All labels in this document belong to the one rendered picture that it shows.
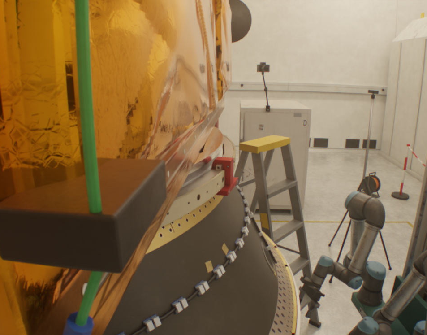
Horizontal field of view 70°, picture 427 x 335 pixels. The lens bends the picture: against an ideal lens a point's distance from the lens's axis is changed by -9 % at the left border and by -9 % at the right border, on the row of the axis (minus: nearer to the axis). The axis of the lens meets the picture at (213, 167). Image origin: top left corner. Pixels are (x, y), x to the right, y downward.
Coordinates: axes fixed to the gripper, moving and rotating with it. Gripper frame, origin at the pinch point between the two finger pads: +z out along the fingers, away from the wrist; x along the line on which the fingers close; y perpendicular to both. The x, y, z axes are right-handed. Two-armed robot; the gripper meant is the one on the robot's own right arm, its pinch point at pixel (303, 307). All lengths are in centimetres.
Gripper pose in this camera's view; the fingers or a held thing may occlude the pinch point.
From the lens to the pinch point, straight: 197.9
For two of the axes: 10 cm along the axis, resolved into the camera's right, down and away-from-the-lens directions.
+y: 9.1, 3.4, 2.3
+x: -1.9, -1.5, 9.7
